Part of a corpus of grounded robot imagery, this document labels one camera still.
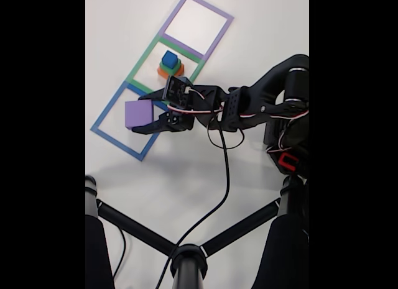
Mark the orange cube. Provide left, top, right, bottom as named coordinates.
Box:
left=157, top=62, right=185, bottom=79

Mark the red white servo wire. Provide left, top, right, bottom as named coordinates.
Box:
left=239, top=107, right=310, bottom=155
left=167, top=86, right=245, bottom=150

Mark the small blue cube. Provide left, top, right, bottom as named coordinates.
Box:
left=162, top=50, right=178, bottom=69

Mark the green square frame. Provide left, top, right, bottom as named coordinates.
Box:
left=127, top=34, right=206, bottom=107

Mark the thick black cable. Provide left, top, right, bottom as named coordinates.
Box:
left=154, top=113, right=231, bottom=289

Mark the green cube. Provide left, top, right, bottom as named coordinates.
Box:
left=159, top=58, right=182, bottom=76

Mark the thin black cable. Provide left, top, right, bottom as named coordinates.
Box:
left=112, top=227, right=127, bottom=279

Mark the black camera box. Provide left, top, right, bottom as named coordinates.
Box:
left=163, top=75, right=196, bottom=110

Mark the black tripod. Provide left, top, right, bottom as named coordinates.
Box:
left=85, top=173, right=310, bottom=289

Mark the blue square frame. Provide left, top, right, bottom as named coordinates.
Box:
left=90, top=80, right=170, bottom=162

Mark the large purple cube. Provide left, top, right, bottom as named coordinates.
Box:
left=124, top=99, right=155, bottom=129

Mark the purple square frame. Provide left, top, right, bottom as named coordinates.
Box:
left=160, top=0, right=234, bottom=60

